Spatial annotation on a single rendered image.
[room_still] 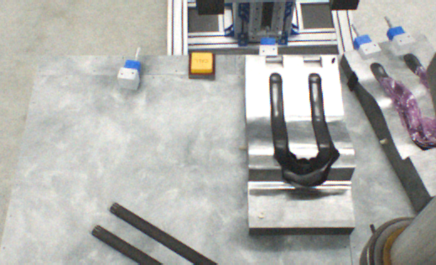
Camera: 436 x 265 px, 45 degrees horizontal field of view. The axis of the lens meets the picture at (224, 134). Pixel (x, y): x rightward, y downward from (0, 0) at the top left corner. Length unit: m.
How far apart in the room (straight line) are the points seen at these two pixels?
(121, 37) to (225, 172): 1.46
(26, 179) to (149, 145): 0.34
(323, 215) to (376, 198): 0.18
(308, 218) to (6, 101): 1.74
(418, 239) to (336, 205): 0.85
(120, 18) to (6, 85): 0.65
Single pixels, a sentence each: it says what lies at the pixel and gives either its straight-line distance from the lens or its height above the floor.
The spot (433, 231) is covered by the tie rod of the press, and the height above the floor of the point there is 1.67.
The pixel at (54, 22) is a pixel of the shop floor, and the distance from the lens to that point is 2.91.
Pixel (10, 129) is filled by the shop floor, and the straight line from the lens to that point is 2.60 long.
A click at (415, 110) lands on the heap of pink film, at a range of 1.49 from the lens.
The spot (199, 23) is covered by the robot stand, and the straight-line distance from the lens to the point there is 2.50.
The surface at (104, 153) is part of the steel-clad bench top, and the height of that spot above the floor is 0.80.
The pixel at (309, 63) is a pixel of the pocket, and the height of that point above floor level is 0.86.
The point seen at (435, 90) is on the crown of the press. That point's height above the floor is 1.82.
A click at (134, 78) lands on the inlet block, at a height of 0.85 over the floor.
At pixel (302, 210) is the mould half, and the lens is 1.34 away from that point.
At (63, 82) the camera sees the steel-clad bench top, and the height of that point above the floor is 0.80.
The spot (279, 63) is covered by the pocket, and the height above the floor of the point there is 0.86.
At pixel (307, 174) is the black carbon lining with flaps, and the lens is 1.37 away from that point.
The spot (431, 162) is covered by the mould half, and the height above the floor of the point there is 0.91.
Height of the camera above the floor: 2.10
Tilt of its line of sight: 61 degrees down
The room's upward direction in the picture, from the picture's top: straight up
